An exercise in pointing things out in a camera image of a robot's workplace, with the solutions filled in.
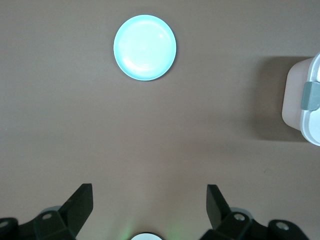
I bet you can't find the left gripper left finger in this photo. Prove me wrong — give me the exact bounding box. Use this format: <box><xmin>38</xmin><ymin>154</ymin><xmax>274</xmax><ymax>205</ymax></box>
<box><xmin>0</xmin><ymin>183</ymin><xmax>94</xmax><ymax>240</ymax></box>

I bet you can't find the light blue round plate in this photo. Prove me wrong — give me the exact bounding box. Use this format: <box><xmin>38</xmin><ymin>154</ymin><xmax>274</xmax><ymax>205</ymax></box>
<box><xmin>113</xmin><ymin>14</ymin><xmax>177</xmax><ymax>82</ymax></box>

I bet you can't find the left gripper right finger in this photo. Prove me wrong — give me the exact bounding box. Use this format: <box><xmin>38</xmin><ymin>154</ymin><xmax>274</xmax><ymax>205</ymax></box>
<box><xmin>201</xmin><ymin>184</ymin><xmax>309</xmax><ymax>240</ymax></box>

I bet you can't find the brown table mat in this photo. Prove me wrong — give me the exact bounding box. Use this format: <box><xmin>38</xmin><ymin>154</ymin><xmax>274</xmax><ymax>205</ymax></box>
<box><xmin>0</xmin><ymin>0</ymin><xmax>320</xmax><ymax>240</ymax></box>

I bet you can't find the white lidded storage box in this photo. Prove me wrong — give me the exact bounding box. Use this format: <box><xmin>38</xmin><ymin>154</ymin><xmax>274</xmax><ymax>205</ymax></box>
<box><xmin>281</xmin><ymin>51</ymin><xmax>320</xmax><ymax>147</ymax></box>

